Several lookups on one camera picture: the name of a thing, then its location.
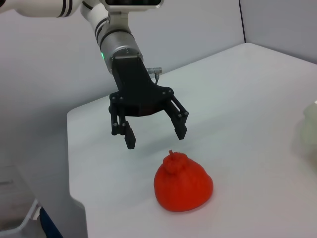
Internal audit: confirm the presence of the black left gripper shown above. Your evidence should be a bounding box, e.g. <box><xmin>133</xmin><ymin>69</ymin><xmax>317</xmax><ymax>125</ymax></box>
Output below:
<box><xmin>108</xmin><ymin>55</ymin><xmax>190</xmax><ymax>150</ymax></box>

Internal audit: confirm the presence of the translucent wavy fruit plate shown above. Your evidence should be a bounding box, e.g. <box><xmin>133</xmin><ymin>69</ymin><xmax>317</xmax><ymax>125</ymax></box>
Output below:
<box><xmin>296</xmin><ymin>99</ymin><xmax>317</xmax><ymax>164</ymax></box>

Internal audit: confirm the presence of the white plastic bin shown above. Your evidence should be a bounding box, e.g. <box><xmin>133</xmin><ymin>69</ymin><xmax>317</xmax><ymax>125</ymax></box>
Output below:
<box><xmin>0</xmin><ymin>197</ymin><xmax>42</xmax><ymax>238</ymax></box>

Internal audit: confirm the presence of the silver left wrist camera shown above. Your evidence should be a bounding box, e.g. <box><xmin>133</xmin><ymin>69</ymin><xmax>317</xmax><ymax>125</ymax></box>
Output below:
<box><xmin>103</xmin><ymin>0</ymin><xmax>165</xmax><ymax>11</ymax></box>

